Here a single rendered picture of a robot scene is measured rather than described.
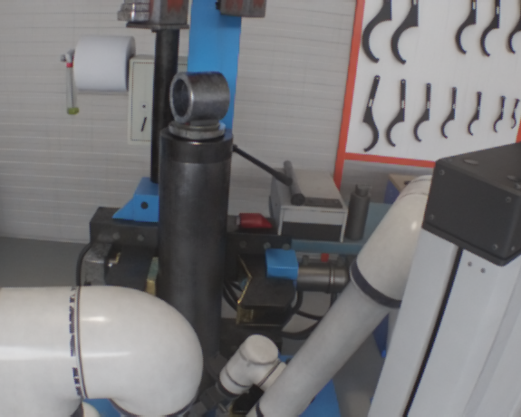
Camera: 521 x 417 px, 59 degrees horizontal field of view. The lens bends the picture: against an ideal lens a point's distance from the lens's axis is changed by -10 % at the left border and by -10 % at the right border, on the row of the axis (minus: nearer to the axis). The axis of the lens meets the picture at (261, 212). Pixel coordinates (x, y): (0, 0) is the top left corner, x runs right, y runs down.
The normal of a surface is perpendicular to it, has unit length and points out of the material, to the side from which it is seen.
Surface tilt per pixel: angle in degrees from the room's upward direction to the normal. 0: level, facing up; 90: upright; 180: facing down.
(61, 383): 92
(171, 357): 73
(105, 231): 90
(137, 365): 77
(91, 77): 109
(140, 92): 90
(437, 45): 90
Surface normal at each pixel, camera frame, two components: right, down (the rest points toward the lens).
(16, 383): 0.27, 0.25
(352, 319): -0.49, 0.29
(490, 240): -0.77, 0.18
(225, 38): 0.05, 0.40
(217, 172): 0.67, 0.36
